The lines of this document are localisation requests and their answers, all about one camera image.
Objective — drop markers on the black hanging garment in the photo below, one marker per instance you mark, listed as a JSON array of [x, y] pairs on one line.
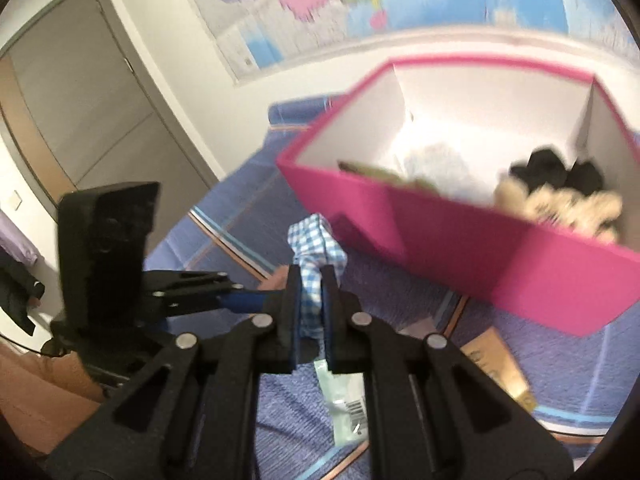
[[20, 290]]

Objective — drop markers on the beige plush toy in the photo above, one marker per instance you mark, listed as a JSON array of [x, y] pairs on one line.
[[565, 210]]

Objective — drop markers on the yellow tissue pack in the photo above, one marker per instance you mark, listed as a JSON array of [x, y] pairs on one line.
[[497, 365]]

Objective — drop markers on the light green packet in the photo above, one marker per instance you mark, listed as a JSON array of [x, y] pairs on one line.
[[345, 400]]

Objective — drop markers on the green plush toy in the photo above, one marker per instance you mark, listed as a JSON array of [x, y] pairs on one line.
[[380, 174]]

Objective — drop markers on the blue gingham cloth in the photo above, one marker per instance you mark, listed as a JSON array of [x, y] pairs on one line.
[[315, 245]]

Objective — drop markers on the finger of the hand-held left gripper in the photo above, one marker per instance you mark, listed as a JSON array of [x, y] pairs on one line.
[[245, 303]]

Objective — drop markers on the clear printed plastic packet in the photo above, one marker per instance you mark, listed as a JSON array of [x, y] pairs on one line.
[[440, 170]]

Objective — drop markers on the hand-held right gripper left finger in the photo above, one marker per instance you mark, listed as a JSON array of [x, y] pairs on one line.
[[296, 310]]

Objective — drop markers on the pink cardboard box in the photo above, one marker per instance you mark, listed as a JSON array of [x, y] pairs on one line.
[[475, 260]]

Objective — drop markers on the purple hanging cloth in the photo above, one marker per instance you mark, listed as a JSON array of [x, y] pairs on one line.
[[15, 240]]

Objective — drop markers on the black cloth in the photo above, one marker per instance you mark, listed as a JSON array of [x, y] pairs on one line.
[[550, 167]]

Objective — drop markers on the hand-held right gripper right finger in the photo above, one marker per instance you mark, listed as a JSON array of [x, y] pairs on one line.
[[327, 310]]

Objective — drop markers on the grey door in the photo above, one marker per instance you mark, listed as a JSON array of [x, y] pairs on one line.
[[90, 100]]

